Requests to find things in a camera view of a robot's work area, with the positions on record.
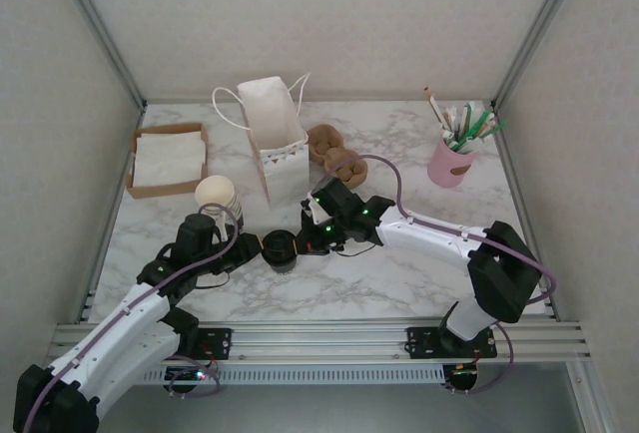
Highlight stack of paper cups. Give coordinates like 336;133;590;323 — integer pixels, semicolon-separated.
194;176;246;232

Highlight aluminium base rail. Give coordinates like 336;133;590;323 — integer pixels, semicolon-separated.
47;321;593;365

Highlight small controller circuit board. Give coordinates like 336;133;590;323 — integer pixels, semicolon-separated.
445;363;479;390
164;365;210;385

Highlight white paper napkins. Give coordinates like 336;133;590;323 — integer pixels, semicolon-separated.
133;129;208;190

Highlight pink straw holder cup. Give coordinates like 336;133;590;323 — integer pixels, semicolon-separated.
426;134;478;189

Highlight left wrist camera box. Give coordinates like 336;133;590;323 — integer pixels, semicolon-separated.
215;208;236;242

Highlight aluminium frame post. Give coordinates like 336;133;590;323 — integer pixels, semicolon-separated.
49;0;149;110
491;0;593;110

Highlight brown cardboard tray box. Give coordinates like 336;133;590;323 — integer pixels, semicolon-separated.
129;122;210;201

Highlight white slotted cable duct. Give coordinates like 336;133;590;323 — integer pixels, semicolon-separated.
134;364;446;385

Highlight single black cup lid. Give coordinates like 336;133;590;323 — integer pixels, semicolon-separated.
262;228;300;267

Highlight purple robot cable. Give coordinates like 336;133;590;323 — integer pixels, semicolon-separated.
19;205;239;433
323;154;558;397

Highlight aluminium side rail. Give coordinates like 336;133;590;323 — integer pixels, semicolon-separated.
74;101;149;325
491;101;559;322

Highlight white straw with brown tip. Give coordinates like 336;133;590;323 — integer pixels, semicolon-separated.
423;85;450;136

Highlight white paper bag with handles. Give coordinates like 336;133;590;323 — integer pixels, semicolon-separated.
212;72;311;211

